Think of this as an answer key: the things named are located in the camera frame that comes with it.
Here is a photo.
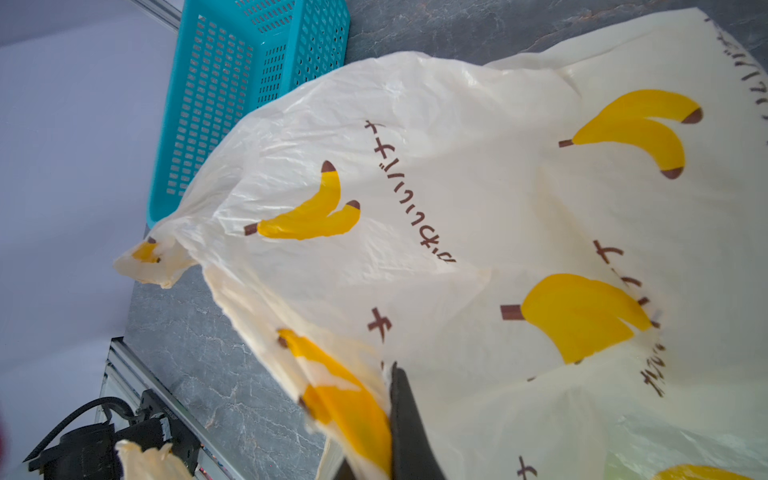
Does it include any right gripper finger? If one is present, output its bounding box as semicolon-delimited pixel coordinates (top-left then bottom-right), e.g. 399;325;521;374
390;363;445;480

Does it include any banana print plastic bag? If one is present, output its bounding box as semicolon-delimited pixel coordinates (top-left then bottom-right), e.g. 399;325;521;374
115;9;767;479

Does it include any teal plastic basket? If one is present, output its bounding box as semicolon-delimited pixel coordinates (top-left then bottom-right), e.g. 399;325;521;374
147;0;350;226

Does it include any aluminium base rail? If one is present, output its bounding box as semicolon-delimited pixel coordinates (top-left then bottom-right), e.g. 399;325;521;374
100;337;244;479

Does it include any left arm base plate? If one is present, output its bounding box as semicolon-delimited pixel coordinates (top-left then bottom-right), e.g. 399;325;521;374
24;396;192;479

